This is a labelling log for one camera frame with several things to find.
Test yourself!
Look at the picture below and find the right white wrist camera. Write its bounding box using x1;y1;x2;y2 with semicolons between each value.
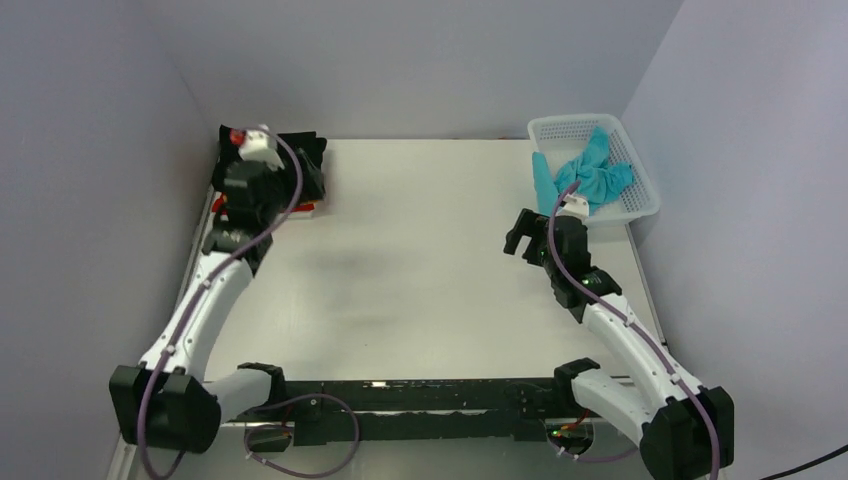
556;194;590;220

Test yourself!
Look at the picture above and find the black cable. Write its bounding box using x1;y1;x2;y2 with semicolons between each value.
759;453;848;480

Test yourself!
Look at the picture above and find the black t-shirt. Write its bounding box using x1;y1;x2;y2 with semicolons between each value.
211;125;327;204

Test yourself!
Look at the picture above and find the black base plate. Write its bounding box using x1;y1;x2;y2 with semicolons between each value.
235;378;599;452

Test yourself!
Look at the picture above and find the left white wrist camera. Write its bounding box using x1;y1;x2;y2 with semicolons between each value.
229;124;283;169

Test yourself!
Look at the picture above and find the teal t-shirt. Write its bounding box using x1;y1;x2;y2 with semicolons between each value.
531;127;634;214

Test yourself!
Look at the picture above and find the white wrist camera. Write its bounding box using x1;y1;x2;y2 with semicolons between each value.
229;124;283;169
556;194;590;220

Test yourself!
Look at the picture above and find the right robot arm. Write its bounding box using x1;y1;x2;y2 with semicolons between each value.
504;209;735;479

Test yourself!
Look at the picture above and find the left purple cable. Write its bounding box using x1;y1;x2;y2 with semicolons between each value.
135;128;362;480

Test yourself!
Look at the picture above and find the white plastic basket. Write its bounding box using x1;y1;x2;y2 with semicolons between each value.
527;113;660;226

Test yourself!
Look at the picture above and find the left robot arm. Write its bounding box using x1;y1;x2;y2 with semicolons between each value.
108;159;323;453

